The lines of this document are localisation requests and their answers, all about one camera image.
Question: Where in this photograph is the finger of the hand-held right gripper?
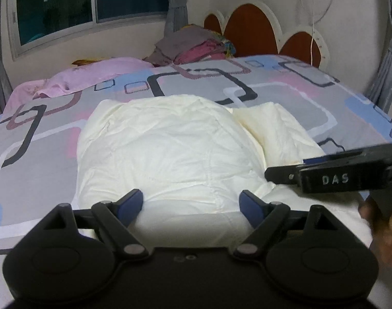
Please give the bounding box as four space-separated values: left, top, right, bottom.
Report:
302 149 364 166
264 165 300 186

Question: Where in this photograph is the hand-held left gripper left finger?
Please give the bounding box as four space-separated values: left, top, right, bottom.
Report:
43 189 150 261

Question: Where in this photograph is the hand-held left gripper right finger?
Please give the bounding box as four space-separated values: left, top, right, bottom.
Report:
239 190 348 261

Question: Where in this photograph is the cream white garment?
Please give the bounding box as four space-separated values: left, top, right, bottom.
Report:
76 94 375 255

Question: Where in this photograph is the person's right hand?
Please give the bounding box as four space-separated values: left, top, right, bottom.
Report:
358 196 392 267

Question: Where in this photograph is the patterned grey bed sheet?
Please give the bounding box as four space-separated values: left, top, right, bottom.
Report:
0 54 392 309

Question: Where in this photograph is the pink blanket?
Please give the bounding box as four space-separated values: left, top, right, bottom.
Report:
4 57 155 114

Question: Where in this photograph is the colourful patterned cloth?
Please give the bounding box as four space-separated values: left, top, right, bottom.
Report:
214 33 238 58

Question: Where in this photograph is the magenta folded cloth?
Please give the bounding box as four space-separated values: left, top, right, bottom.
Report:
174 39 229 64

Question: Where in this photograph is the brown scalloped headboard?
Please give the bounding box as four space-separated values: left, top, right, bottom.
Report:
203 0 331 70

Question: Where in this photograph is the yellow cloth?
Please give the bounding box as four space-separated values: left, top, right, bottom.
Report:
71 58 99 67

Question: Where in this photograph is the grey folded cloth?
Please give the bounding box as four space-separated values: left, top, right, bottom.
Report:
144 24 227 67

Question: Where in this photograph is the sliding glass window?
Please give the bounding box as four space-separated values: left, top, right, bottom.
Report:
8 0 170 59

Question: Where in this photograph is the white hanging cable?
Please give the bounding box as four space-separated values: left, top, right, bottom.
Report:
300 0 334 69

